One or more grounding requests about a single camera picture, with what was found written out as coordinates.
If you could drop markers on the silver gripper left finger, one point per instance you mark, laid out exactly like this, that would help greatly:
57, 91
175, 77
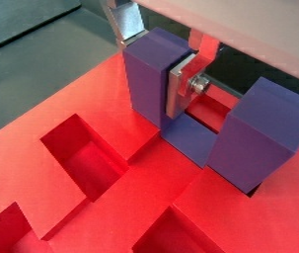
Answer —
125, 17

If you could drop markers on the red board with cutouts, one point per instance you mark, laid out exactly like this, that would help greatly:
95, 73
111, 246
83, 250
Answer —
94, 184

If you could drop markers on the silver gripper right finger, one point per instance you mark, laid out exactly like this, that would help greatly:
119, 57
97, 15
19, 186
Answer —
186, 81

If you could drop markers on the purple U-shaped block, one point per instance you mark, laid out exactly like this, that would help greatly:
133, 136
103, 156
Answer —
260, 136

